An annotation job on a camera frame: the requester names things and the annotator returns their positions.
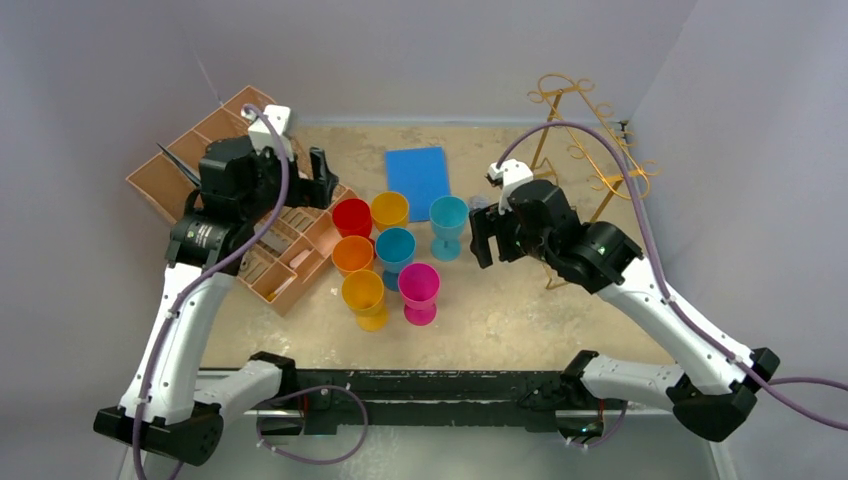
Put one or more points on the magenta wine glass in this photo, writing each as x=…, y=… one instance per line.
x=419, y=285

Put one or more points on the yellow-orange wine glass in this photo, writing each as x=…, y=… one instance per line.
x=389, y=209

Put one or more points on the orange wine glass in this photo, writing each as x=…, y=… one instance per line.
x=353, y=253

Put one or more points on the teal wine glass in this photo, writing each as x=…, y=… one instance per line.
x=448, y=217
x=395, y=249

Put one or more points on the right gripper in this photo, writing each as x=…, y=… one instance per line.
x=490, y=230

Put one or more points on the blue rectangular card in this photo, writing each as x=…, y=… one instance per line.
x=420, y=175

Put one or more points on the teal wine glass front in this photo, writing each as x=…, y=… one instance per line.
x=395, y=249

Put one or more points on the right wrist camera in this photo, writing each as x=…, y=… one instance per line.
x=508, y=176

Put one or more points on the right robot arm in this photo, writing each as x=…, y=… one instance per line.
x=709, y=388

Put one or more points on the yellow wine glass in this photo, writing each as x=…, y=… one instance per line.
x=363, y=292

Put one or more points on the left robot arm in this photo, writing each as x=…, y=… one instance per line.
x=238, y=190

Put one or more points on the pink desk file organizer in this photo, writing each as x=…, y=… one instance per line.
x=296, y=250

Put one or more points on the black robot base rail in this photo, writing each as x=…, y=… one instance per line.
x=538, y=401

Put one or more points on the dark folder in organizer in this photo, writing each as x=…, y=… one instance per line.
x=179, y=166

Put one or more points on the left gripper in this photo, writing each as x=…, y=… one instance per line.
x=315, y=192

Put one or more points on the small clear glitter ball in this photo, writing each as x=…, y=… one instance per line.
x=479, y=202

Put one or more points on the red wine glass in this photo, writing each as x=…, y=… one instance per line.
x=352, y=217

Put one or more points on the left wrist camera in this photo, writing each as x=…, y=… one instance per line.
x=269, y=128

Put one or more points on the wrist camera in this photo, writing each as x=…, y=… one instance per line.
x=508, y=176
x=269, y=128

